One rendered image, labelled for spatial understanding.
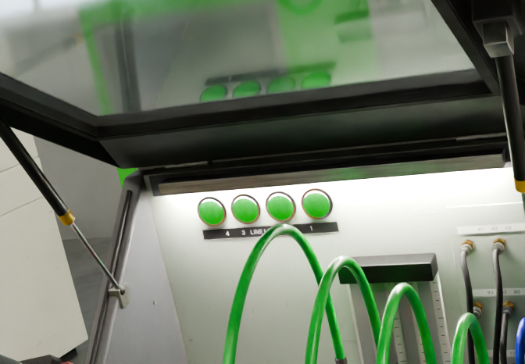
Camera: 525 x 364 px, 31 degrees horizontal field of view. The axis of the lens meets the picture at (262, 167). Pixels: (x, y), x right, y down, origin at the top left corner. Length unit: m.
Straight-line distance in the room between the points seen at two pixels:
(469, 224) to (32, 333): 3.20
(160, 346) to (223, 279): 0.15
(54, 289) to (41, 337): 0.22
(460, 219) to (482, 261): 0.07
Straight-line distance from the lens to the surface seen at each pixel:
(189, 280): 1.57
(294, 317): 1.53
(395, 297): 1.13
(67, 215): 1.35
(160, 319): 1.57
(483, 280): 1.41
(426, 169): 1.34
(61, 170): 6.27
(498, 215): 1.37
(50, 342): 4.44
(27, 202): 4.30
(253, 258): 1.14
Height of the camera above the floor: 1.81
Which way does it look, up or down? 15 degrees down
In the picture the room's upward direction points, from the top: 12 degrees counter-clockwise
